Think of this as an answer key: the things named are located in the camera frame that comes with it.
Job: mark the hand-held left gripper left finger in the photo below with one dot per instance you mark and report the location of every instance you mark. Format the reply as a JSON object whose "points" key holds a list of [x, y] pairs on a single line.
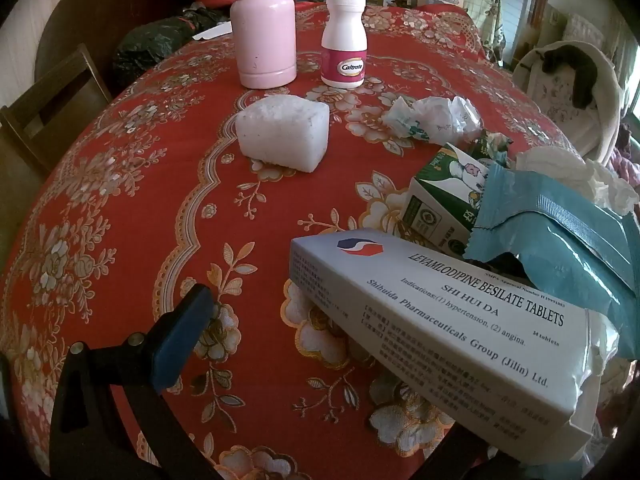
{"points": [[175, 345]]}

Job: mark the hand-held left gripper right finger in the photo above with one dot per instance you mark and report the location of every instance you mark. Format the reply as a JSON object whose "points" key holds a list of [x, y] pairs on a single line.
{"points": [[455, 460]]}

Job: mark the white medicine box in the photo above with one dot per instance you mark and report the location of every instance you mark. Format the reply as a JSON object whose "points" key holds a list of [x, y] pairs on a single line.
{"points": [[450, 320]]}

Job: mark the green white drink carton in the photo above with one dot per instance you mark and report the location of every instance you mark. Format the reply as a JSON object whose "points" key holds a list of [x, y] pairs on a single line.
{"points": [[435, 200]]}

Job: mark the clear plastic wrapper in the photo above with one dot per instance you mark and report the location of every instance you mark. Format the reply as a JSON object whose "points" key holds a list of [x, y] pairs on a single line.
{"points": [[435, 112]]}

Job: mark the red floral tablecloth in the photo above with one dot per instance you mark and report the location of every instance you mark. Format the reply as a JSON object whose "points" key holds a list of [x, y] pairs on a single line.
{"points": [[150, 210]]}

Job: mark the white foam block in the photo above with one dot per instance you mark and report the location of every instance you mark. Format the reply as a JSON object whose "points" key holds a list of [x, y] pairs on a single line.
{"points": [[282, 132]]}

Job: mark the teal foil packet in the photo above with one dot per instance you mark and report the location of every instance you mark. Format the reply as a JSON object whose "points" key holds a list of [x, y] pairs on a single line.
{"points": [[550, 230]]}

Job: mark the wooden chair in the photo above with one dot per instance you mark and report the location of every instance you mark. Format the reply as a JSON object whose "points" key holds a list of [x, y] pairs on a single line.
{"points": [[30, 130]]}

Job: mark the black plastic bag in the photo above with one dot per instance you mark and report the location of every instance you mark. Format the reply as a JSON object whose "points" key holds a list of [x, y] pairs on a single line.
{"points": [[150, 40]]}

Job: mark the white crumpled tissue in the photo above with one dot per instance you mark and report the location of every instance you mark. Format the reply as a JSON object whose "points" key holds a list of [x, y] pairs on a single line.
{"points": [[590, 180]]}

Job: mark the white paper sheet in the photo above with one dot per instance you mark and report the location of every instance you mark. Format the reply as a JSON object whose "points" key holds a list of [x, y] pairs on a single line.
{"points": [[215, 31]]}

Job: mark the pink thermos bottle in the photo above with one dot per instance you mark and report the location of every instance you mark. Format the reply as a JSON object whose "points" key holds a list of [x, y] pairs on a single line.
{"points": [[265, 35]]}

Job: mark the round brown tabletop board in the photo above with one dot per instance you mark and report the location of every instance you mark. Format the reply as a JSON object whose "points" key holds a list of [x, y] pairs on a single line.
{"points": [[100, 0]]}

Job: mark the white pill bottle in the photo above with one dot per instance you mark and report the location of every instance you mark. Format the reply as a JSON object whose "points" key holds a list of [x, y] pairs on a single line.
{"points": [[345, 30]]}

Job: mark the white coat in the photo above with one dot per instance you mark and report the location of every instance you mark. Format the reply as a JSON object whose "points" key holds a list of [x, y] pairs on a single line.
{"points": [[610, 110]]}

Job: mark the black cloth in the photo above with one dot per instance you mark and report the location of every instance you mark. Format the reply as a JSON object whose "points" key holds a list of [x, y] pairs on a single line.
{"points": [[580, 75]]}

